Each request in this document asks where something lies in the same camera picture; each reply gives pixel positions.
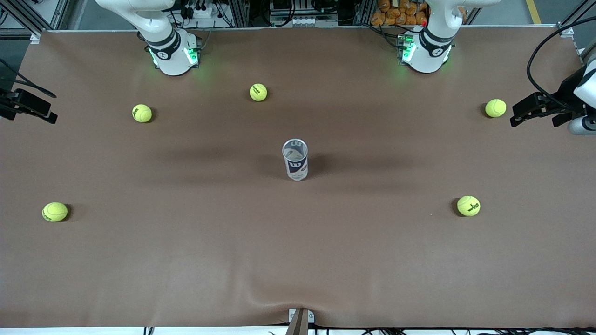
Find clear Wilson tennis can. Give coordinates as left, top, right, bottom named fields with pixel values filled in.
left=282, top=138, right=309, bottom=182

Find pile of orange objects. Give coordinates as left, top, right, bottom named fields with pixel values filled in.
left=371, top=0, right=429, bottom=27

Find white power strip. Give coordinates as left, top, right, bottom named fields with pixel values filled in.
left=184, top=4, right=219, bottom=20

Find black electronics unit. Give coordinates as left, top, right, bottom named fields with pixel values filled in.
left=269, top=0, right=339, bottom=27

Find brown table mat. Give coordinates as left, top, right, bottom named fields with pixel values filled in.
left=0, top=26, right=596, bottom=328

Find aluminium frame profile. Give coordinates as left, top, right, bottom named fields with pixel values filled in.
left=556, top=0, right=596, bottom=34
left=0, top=0, right=45, bottom=37
left=577, top=38, right=596, bottom=66

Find grey metal edge bracket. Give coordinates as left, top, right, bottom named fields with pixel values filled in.
left=286, top=308, right=315, bottom=335

